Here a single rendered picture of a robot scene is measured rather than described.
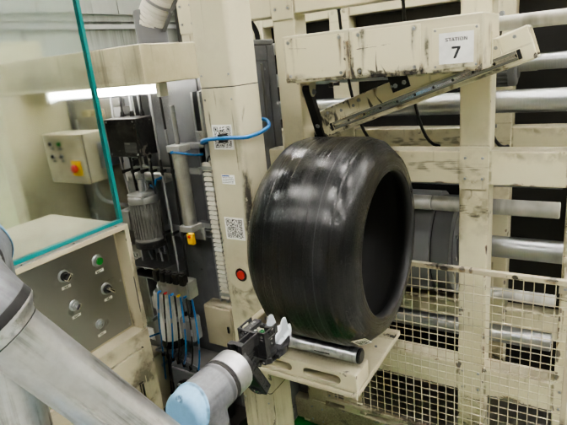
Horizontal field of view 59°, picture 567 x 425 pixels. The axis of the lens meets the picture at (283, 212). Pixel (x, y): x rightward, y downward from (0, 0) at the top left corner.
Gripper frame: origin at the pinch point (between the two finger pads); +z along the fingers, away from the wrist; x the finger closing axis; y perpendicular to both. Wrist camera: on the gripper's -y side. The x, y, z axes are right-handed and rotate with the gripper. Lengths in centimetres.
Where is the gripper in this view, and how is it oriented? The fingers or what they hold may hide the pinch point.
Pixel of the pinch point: (286, 329)
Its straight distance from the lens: 123.5
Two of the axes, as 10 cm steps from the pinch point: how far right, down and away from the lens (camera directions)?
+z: 5.1, -3.0, 8.1
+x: -8.5, -0.7, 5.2
